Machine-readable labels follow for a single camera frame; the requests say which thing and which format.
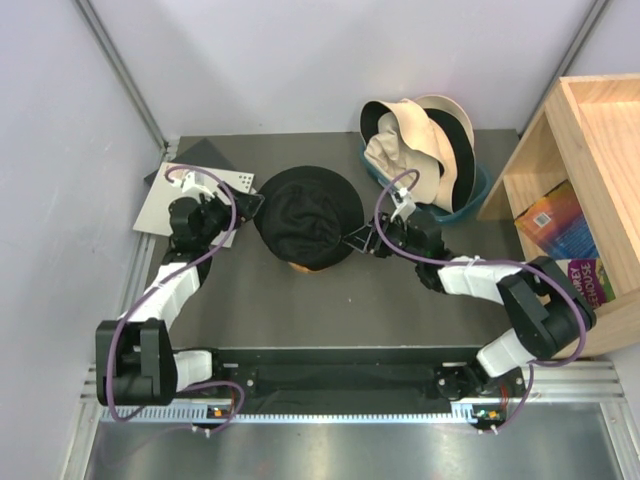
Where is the tan black hat behind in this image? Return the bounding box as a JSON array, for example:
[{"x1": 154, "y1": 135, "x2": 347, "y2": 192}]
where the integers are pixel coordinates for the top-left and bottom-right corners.
[{"x1": 415, "y1": 94, "x2": 476, "y2": 214}]

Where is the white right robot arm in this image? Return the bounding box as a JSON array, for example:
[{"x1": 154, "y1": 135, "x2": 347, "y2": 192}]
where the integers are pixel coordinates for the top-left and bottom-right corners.
[{"x1": 343, "y1": 211, "x2": 597, "y2": 400}]

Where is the aluminium corner post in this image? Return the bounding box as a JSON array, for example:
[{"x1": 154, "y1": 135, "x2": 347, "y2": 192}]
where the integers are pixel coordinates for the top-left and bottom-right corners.
[
  {"x1": 517, "y1": 0, "x2": 613, "y2": 139},
  {"x1": 71, "y1": 0, "x2": 168, "y2": 151}
]

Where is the black bucket hat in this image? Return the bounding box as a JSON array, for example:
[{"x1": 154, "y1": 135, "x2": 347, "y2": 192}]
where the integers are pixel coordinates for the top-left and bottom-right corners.
[{"x1": 253, "y1": 165, "x2": 364, "y2": 270}]

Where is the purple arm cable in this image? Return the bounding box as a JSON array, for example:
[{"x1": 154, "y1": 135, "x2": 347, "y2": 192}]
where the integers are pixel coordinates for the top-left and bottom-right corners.
[
  {"x1": 373, "y1": 168, "x2": 587, "y2": 434},
  {"x1": 107, "y1": 163, "x2": 246, "y2": 424}
]

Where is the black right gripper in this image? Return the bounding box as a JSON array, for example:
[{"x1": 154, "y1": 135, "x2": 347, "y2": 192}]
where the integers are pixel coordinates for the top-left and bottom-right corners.
[{"x1": 345, "y1": 211, "x2": 424, "y2": 265}]

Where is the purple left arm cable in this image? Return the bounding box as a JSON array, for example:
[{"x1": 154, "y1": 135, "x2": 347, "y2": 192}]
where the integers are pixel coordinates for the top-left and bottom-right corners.
[{"x1": 107, "y1": 163, "x2": 246, "y2": 424}]

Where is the aluminium corner post left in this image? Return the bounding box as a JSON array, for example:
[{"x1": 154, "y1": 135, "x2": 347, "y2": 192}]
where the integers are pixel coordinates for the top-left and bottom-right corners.
[{"x1": 71, "y1": 0, "x2": 168, "y2": 151}]

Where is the teal plastic bin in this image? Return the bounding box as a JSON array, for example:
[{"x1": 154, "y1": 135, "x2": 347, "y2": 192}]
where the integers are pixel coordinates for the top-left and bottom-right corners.
[{"x1": 357, "y1": 142, "x2": 492, "y2": 226}]

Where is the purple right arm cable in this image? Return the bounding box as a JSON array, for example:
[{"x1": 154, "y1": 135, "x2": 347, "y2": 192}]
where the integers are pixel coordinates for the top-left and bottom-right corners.
[{"x1": 373, "y1": 168, "x2": 587, "y2": 434}]

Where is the aluminium corner post right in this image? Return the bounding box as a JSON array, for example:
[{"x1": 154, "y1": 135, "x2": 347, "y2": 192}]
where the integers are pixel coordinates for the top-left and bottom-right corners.
[{"x1": 517, "y1": 0, "x2": 613, "y2": 139}]

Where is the white calibration board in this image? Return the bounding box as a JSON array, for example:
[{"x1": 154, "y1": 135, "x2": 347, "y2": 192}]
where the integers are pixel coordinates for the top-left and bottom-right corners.
[{"x1": 133, "y1": 162, "x2": 264, "y2": 252}]

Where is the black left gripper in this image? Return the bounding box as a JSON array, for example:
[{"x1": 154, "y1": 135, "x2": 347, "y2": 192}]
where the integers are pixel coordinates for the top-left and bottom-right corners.
[{"x1": 197, "y1": 182, "x2": 264, "y2": 247}]

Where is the orange hat under stack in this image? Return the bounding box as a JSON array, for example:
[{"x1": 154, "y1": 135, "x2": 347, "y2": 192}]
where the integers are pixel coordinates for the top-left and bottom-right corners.
[{"x1": 289, "y1": 263, "x2": 322, "y2": 273}]

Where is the wooden shelf box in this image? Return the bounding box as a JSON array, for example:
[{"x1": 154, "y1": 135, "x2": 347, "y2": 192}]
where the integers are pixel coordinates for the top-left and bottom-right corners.
[{"x1": 477, "y1": 73, "x2": 639, "y2": 357}]

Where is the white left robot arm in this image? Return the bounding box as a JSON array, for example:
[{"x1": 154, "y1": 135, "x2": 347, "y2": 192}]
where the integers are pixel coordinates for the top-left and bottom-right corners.
[{"x1": 95, "y1": 188, "x2": 264, "y2": 407}]

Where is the dark grey foam pad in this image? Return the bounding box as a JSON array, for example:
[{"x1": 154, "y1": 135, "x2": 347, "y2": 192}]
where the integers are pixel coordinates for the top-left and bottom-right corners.
[{"x1": 170, "y1": 138, "x2": 237, "y2": 171}]

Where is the beige black reversible hat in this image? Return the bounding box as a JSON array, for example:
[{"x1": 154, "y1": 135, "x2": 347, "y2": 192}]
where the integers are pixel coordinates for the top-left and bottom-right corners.
[{"x1": 359, "y1": 97, "x2": 456, "y2": 201}]

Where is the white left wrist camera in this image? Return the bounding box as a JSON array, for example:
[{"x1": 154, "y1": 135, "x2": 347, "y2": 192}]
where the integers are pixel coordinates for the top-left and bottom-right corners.
[{"x1": 167, "y1": 169, "x2": 216, "y2": 198}]

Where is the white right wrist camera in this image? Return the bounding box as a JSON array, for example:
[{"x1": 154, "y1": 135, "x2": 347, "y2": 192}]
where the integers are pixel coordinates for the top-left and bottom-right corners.
[{"x1": 390, "y1": 188, "x2": 416, "y2": 221}]

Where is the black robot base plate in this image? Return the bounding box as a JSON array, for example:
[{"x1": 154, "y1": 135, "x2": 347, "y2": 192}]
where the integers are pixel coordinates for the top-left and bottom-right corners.
[{"x1": 190, "y1": 346, "x2": 524, "y2": 415}]

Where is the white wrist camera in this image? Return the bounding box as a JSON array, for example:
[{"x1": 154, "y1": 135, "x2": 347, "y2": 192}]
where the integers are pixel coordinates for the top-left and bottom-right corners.
[
  {"x1": 390, "y1": 188, "x2": 416, "y2": 221},
  {"x1": 167, "y1": 169, "x2": 216, "y2": 198}
]

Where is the aluminium frame rail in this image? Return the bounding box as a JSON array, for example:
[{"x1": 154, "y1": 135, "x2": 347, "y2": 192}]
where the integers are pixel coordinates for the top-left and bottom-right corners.
[{"x1": 79, "y1": 362, "x2": 626, "y2": 424}]

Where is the purple treehouse book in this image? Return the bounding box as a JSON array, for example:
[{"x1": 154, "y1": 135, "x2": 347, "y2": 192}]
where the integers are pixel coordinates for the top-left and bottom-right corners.
[{"x1": 558, "y1": 258, "x2": 616, "y2": 309}]

